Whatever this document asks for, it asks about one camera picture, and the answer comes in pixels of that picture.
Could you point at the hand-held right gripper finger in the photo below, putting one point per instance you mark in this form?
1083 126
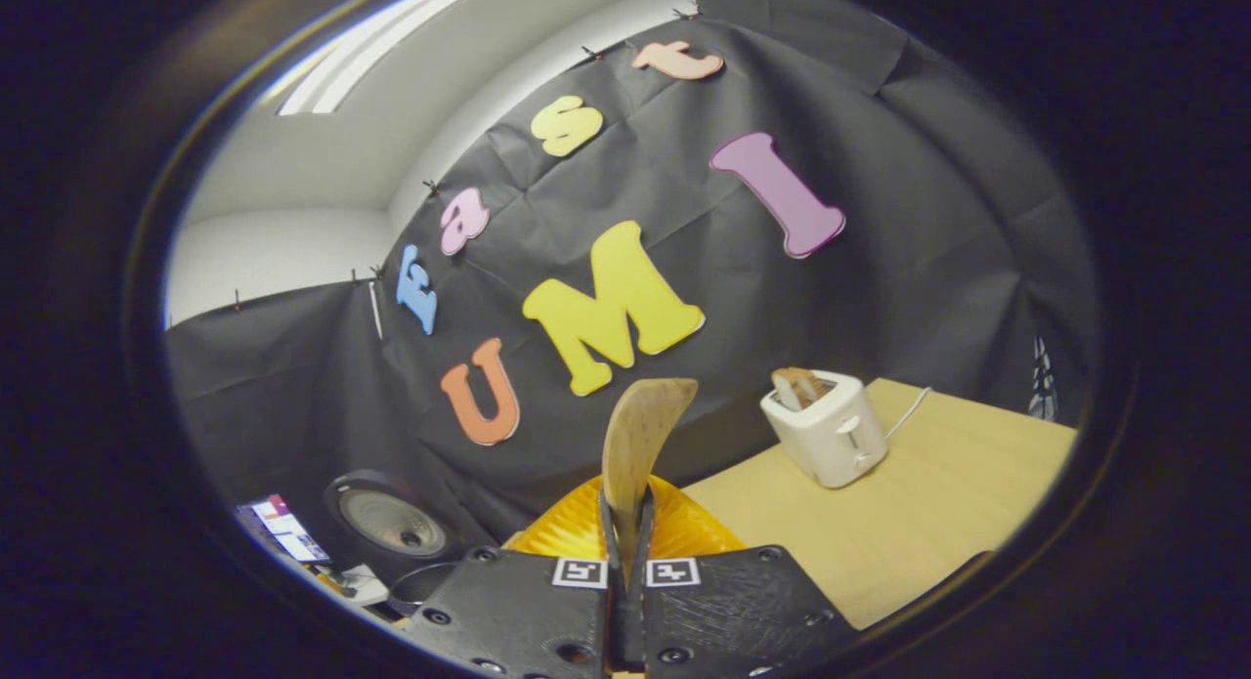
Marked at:
612 630
635 630

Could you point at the wooden spoon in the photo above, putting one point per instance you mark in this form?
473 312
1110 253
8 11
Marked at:
640 435

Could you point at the grey rice cooker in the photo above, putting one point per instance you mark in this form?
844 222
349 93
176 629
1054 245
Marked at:
391 523

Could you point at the white toaster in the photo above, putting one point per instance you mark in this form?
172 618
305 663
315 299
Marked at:
831 440

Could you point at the toast bread slice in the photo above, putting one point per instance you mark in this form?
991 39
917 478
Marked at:
797 386

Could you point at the computer monitor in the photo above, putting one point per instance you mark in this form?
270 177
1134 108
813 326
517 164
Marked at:
288 530

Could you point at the black backdrop cloth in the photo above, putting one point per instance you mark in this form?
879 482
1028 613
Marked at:
880 298

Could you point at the ceiling light panel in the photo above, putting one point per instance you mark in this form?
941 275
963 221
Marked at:
376 49

